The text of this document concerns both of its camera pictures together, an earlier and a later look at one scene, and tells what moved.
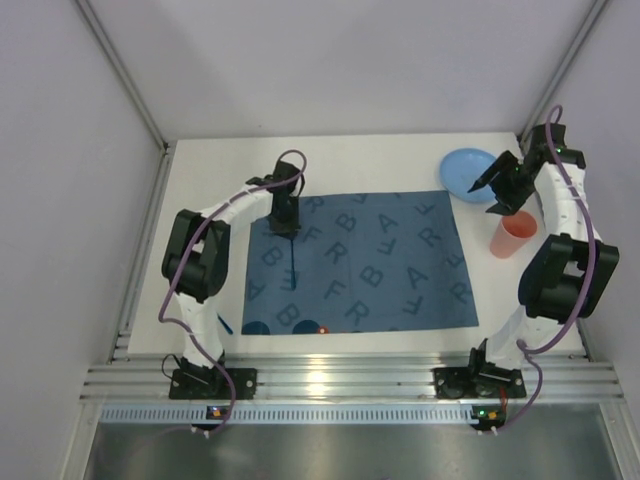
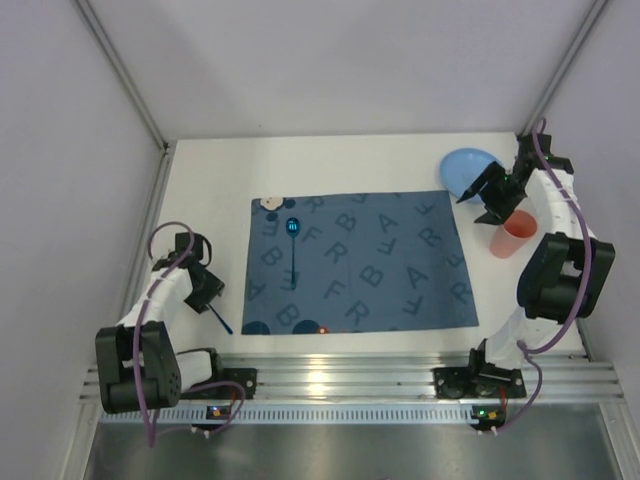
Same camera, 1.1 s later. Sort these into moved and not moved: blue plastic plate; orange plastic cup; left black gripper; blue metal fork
Moved: left black gripper
Not moved: orange plastic cup; blue plastic plate; blue metal fork
